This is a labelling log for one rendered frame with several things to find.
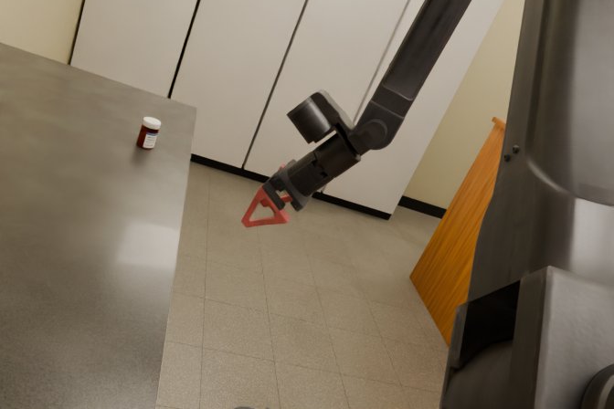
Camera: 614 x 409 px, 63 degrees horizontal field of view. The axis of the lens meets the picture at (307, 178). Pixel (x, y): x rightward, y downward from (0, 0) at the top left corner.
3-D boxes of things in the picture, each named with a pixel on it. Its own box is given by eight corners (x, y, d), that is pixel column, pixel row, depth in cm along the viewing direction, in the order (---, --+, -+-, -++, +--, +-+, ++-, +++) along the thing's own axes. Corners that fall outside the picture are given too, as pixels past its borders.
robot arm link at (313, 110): (391, 135, 71) (394, 124, 79) (344, 69, 70) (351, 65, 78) (325, 181, 75) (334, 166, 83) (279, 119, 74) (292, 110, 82)
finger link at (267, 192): (225, 212, 78) (270, 179, 75) (240, 197, 84) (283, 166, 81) (252, 246, 78) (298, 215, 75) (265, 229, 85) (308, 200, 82)
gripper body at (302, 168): (269, 181, 77) (306, 153, 74) (285, 163, 86) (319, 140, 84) (294, 214, 78) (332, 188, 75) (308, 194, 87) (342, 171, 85)
